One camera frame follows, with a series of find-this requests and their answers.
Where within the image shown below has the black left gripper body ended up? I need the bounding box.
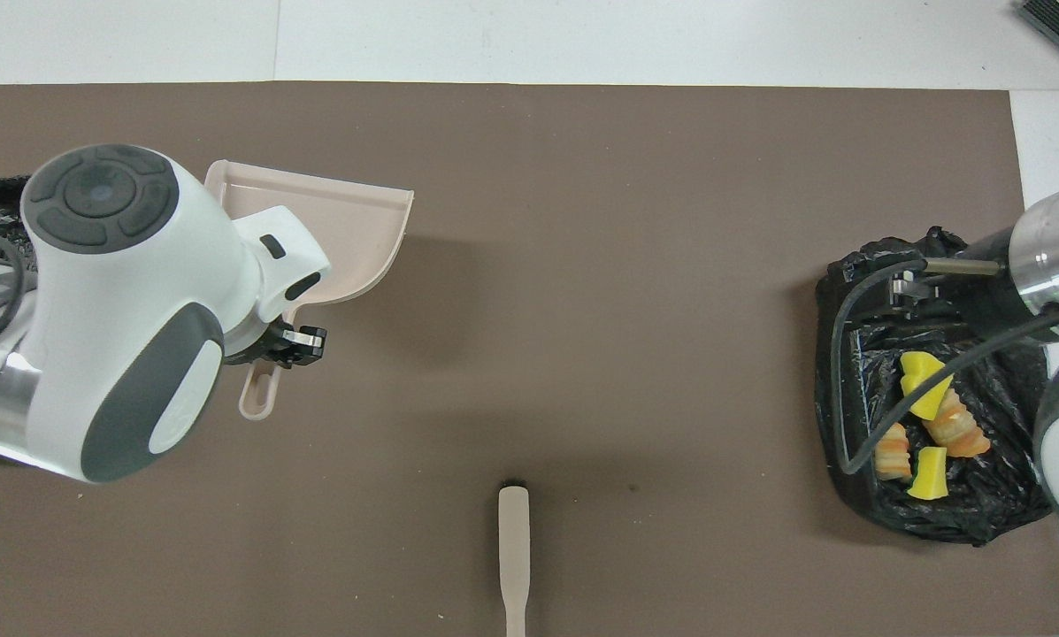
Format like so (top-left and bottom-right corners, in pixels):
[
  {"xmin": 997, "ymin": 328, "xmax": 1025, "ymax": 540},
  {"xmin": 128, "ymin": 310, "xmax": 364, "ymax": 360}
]
[{"xmin": 225, "ymin": 318, "xmax": 289, "ymax": 367}]

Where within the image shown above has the beige brush with black bristles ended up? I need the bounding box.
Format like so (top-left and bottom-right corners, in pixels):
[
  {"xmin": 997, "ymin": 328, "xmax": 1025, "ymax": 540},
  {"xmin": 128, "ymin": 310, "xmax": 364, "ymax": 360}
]
[{"xmin": 497, "ymin": 480, "xmax": 531, "ymax": 637}]

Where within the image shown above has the blue bin with black bag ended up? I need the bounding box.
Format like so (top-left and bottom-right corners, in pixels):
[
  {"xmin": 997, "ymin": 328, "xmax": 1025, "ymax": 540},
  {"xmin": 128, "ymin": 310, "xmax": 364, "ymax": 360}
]
[{"xmin": 815, "ymin": 226, "xmax": 1059, "ymax": 547}]

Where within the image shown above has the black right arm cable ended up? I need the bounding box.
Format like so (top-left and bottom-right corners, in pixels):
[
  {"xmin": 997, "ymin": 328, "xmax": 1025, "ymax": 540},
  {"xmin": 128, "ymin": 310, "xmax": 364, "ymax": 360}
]
[{"xmin": 830, "ymin": 257, "xmax": 1059, "ymax": 475}]

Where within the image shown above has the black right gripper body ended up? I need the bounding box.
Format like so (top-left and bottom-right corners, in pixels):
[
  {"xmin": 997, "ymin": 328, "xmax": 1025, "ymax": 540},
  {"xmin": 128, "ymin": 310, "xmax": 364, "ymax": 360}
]
[{"xmin": 945, "ymin": 226, "xmax": 1039, "ymax": 333}]

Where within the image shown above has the orange striped bread piece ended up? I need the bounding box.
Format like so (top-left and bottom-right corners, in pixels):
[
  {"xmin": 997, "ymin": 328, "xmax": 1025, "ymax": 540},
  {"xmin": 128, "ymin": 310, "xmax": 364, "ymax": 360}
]
[{"xmin": 925, "ymin": 388, "xmax": 993, "ymax": 458}]

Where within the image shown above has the pale striped bread piece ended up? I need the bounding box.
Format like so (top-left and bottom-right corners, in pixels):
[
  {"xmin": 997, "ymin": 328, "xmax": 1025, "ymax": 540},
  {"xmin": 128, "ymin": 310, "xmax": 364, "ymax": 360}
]
[{"xmin": 874, "ymin": 422, "xmax": 913, "ymax": 481}]

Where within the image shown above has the beige plastic dustpan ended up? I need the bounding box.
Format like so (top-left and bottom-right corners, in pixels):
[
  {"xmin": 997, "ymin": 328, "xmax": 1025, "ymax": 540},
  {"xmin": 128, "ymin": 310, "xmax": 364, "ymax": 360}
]
[{"xmin": 203, "ymin": 159, "xmax": 415, "ymax": 421}]

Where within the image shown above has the yellow sponge with green layer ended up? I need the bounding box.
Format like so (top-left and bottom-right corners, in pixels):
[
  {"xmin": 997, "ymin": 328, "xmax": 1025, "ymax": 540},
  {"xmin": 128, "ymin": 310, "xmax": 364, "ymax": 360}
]
[{"xmin": 908, "ymin": 446, "xmax": 949, "ymax": 501}]

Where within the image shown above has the brown table mat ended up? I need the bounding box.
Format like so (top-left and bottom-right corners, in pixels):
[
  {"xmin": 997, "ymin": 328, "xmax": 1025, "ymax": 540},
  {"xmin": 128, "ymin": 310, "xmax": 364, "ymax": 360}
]
[{"xmin": 0, "ymin": 81, "xmax": 1059, "ymax": 637}]

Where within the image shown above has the large yellow sponge piece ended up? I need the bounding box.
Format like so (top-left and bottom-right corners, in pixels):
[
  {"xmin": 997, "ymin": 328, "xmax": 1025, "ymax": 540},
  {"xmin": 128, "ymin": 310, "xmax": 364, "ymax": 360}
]
[{"xmin": 900, "ymin": 351, "xmax": 955, "ymax": 421}]

